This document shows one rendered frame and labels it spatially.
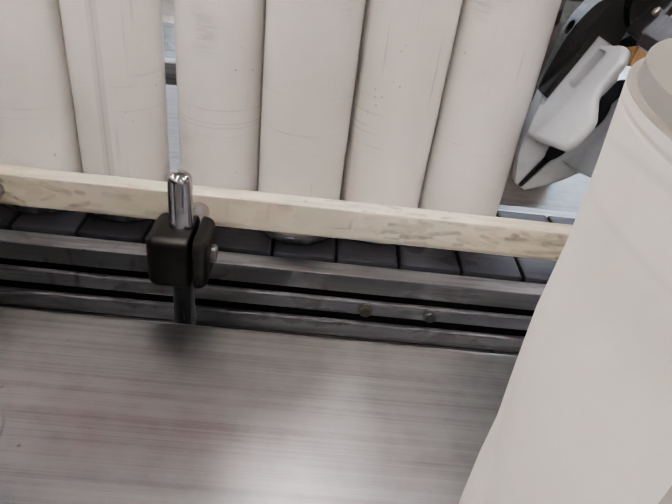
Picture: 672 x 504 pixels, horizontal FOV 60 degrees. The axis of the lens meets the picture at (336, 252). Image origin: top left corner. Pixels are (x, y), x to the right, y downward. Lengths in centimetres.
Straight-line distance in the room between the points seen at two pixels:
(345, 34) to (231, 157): 10
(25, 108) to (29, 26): 4
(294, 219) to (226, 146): 6
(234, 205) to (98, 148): 8
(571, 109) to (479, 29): 7
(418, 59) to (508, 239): 11
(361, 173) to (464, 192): 6
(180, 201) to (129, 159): 8
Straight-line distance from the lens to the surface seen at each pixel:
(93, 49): 34
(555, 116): 36
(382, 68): 33
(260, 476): 24
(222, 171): 35
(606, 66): 35
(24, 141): 38
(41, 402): 28
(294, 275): 34
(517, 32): 33
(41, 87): 37
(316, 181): 34
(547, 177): 38
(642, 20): 36
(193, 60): 34
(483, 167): 35
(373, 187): 35
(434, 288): 35
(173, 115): 67
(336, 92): 32
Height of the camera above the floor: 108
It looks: 34 degrees down
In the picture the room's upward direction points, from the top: 8 degrees clockwise
